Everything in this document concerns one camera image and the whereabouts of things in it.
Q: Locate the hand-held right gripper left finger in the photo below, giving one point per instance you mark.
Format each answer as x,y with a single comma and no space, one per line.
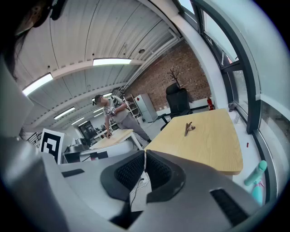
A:
90,192

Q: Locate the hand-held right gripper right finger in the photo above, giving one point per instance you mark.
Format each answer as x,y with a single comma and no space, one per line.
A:
192,204

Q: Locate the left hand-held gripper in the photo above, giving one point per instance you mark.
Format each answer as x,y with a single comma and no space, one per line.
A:
51,145

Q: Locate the long ceiling light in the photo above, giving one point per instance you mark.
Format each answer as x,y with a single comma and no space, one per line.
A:
37,84
64,113
112,61

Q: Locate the white power strip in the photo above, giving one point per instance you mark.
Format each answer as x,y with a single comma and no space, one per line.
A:
145,181

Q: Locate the white-framed wooden table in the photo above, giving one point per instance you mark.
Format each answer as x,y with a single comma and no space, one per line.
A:
117,136

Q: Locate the teal spray bottle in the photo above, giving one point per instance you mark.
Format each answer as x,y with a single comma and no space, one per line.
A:
259,194

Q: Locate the white open shelf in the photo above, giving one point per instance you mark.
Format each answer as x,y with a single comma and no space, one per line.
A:
132,108

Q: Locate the red fire extinguisher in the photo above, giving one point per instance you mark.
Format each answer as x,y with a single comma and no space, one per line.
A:
210,104

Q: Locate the white metal cabinet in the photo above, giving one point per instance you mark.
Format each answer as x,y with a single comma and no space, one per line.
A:
146,107

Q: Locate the grey plush object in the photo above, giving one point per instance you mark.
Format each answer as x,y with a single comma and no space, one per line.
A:
232,107

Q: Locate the black high-back office chair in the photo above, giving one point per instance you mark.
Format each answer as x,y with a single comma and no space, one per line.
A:
177,99

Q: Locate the dark wooden coat rack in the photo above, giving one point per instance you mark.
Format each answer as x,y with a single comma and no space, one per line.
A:
174,75

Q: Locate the round ceiling sensor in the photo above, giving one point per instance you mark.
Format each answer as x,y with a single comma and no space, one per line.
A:
141,51

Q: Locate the person's face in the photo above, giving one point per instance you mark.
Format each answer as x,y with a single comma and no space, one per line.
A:
36,13

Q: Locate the black head-worn camera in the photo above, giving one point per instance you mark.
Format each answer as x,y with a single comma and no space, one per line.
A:
57,10

